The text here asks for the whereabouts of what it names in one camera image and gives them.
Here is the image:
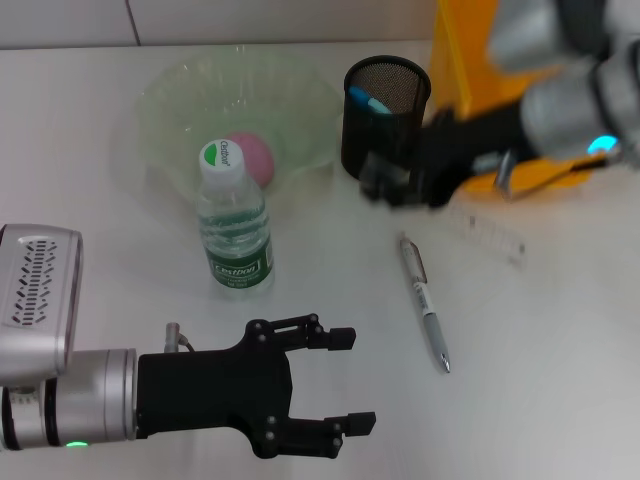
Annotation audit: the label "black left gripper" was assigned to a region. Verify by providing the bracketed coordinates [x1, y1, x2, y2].
[135, 313, 377, 459]

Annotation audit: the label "grey right gripper cable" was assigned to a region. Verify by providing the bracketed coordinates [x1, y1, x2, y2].
[492, 147, 626, 201]

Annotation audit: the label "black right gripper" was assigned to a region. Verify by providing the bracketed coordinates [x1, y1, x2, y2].
[359, 101, 534, 209]

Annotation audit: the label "left gripper cable connector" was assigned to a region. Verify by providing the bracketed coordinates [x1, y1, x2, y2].
[164, 322, 199, 354]

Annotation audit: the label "clear green-label water bottle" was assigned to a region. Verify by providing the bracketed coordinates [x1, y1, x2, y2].
[196, 139, 276, 301]

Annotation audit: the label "green glass fruit bowl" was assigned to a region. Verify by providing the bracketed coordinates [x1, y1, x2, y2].
[137, 47, 346, 204]

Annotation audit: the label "grey ballpoint pen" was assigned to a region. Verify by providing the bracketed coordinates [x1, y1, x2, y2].
[398, 232, 452, 375]

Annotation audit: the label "pink peach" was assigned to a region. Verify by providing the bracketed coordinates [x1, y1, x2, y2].
[227, 131, 276, 190]

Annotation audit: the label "black mesh pen holder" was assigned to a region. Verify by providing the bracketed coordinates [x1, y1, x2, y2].
[340, 55, 432, 184]

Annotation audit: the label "light blue scissors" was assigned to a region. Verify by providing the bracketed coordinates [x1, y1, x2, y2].
[348, 85, 394, 115]

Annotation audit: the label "clear plastic ruler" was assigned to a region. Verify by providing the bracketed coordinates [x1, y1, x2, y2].
[444, 197, 529, 269]

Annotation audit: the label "yellow plastic bin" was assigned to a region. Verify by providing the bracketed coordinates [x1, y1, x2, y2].
[429, 0, 601, 196]

